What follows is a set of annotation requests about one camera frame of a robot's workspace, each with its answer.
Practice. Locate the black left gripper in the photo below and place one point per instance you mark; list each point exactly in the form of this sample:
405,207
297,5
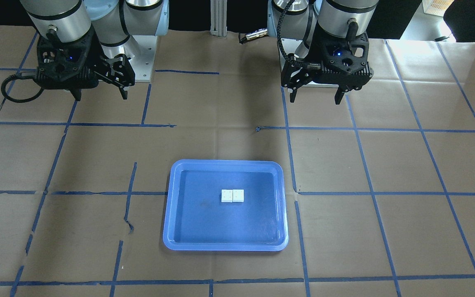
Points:
314,53

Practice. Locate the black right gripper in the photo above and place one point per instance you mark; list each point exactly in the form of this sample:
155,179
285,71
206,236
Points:
94,57

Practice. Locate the white building block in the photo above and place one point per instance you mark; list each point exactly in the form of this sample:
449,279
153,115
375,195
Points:
226,196
238,195

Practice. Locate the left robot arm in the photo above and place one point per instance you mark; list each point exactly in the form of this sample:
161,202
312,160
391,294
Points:
323,42

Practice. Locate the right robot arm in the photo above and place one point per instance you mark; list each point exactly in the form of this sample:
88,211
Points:
84,42

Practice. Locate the blue plastic tray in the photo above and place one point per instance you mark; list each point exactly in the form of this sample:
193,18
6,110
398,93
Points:
196,220

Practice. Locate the brown paper table cover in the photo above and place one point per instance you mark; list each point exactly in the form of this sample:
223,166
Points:
380,190

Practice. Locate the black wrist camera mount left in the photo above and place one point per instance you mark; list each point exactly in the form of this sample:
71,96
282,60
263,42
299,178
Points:
344,62

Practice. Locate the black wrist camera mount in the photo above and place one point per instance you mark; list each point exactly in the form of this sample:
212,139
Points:
62,62
344,62

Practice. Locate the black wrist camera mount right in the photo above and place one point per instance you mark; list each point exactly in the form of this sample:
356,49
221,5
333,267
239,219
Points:
62,62

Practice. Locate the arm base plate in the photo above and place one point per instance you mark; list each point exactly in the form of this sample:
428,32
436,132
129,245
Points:
143,63

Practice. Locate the aluminium frame post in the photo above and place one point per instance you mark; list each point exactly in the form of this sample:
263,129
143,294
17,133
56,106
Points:
218,18

